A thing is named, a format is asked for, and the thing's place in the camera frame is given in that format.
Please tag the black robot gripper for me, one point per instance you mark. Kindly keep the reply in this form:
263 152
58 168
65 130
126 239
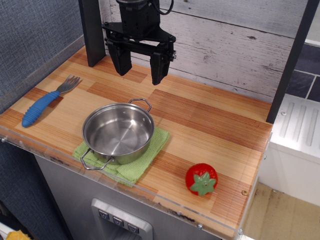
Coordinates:
139 31

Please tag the silver two-handled steel bowl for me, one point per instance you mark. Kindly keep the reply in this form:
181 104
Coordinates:
118 133

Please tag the green dish cloth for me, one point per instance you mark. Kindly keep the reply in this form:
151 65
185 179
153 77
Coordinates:
126 174

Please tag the red toy strawberry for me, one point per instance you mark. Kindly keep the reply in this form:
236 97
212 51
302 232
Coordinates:
201 179

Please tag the grey ice dispenser panel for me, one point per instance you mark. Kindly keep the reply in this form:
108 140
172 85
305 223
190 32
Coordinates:
115 224

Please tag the white ribbed plastic box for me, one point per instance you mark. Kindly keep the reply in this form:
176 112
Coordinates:
291 161

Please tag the yellow object at corner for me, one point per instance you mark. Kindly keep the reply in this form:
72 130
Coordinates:
17 235

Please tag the black left vertical post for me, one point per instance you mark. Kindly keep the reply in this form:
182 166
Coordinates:
92 31

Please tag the black vertical post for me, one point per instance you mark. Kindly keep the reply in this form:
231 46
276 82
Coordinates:
299 41
92 31

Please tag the blue-handled metal fork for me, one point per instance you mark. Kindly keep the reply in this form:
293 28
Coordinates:
35 111

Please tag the black right vertical post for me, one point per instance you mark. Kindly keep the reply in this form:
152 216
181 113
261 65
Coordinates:
299 41

